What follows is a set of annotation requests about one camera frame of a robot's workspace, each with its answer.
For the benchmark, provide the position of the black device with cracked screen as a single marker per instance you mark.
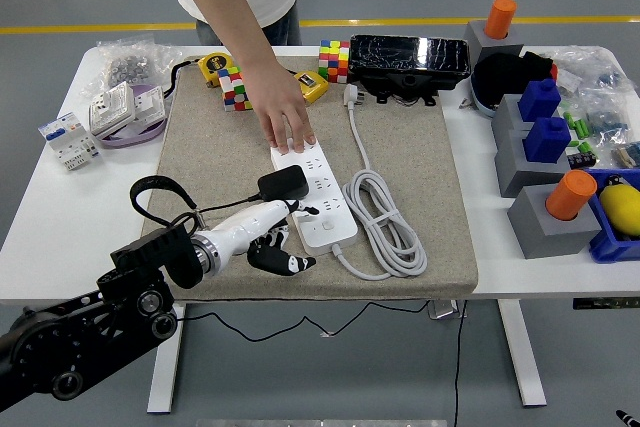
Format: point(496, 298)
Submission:
point(400, 54)

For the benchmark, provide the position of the black table control panel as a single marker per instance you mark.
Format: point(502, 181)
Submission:
point(605, 303)

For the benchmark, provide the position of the yellow tape measure round label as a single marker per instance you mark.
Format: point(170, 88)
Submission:
point(214, 64)

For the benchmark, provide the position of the orange cylinder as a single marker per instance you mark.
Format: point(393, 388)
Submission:
point(501, 19)
point(570, 194)

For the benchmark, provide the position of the green cylinder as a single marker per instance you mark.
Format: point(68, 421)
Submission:
point(569, 120)
point(581, 128)

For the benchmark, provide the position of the single colourful puzzle cube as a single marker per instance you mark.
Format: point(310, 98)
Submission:
point(232, 94)

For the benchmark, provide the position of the clear plastic bag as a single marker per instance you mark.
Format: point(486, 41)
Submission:
point(585, 64)

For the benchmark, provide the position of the person's right hand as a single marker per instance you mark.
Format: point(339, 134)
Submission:
point(280, 102)

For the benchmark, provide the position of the grey-brown mat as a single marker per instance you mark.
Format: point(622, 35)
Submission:
point(210, 147)

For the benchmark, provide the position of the small black box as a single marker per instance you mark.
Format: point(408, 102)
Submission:
point(580, 159)

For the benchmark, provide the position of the white wall socket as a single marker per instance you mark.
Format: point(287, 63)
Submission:
point(112, 107)
point(150, 104)

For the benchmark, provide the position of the white power strip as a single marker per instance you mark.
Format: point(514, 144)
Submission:
point(320, 239)

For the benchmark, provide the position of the black cloth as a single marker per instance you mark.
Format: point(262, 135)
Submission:
point(505, 77)

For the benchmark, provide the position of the blue block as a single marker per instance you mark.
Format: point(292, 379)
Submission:
point(546, 142)
point(539, 101)

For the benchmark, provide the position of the plastic bag of metal nuts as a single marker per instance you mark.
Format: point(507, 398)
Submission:
point(127, 67)

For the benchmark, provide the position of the plastic bag of blue parts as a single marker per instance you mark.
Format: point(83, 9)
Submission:
point(607, 119)

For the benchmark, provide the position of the plastic bag of brown parts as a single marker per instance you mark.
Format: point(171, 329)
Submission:
point(629, 154)

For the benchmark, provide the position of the yellow tape measure square label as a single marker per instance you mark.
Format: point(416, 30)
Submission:
point(316, 89)

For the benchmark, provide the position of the person's right forearm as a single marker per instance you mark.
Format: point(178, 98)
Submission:
point(225, 2)

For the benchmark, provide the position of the tall colourful puzzle cube stack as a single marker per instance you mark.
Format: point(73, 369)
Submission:
point(334, 62)

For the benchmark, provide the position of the silver bracket under table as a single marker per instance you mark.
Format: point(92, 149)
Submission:
point(445, 309)

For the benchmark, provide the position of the small metal part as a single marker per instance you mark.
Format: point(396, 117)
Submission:
point(466, 104)

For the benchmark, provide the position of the white and blue bowl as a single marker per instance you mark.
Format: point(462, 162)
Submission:
point(484, 104)

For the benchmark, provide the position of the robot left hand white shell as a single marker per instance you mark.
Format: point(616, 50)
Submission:
point(245, 224)

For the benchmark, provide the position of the blue plastic bin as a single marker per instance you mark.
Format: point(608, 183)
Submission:
point(607, 247)

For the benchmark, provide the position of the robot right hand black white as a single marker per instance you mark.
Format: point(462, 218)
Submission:
point(627, 418)

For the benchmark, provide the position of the white circuit breaker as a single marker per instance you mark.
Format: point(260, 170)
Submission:
point(67, 142)

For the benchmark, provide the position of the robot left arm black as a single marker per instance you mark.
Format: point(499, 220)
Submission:
point(60, 342)

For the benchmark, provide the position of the grey block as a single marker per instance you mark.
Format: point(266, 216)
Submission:
point(550, 242)
point(505, 117)
point(480, 42)
point(515, 172)

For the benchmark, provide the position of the white table leg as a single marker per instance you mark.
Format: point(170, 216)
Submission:
point(162, 382)
point(522, 357)

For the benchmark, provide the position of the yellow toy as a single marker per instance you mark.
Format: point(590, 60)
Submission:
point(622, 207)

